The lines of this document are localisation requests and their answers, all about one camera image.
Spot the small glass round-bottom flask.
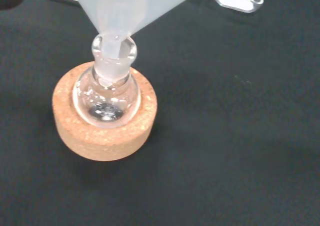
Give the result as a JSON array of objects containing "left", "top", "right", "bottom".
[{"left": 72, "top": 34, "right": 141, "bottom": 129}]

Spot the black cloth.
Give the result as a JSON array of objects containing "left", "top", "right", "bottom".
[{"left": 0, "top": 0, "right": 320, "bottom": 226}]

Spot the cork ring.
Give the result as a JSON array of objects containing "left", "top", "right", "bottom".
[{"left": 51, "top": 62, "right": 158, "bottom": 162}]

